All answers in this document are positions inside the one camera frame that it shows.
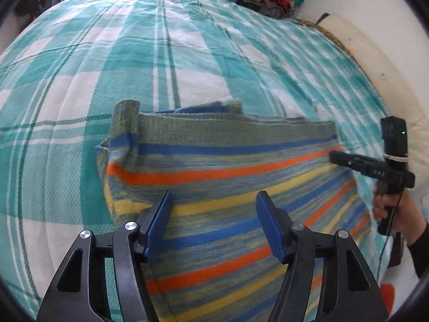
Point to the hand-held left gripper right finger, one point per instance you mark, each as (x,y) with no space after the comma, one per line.
(269,224)

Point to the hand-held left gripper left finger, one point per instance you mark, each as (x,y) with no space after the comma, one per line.
(159,219)

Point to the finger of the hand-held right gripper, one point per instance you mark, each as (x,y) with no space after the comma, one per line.
(343,159)

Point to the striped knit sweater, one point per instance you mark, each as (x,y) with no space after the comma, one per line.
(218,181)

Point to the person's right forearm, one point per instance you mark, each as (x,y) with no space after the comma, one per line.
(420,248)

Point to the person's right hand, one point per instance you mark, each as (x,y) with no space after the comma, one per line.
(404,213)

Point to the white cushion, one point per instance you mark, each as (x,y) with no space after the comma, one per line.
(378,57)

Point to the woven straw mat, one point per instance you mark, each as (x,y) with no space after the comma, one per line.
(338,40)

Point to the teal checked blanket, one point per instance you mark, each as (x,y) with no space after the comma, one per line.
(100,57)

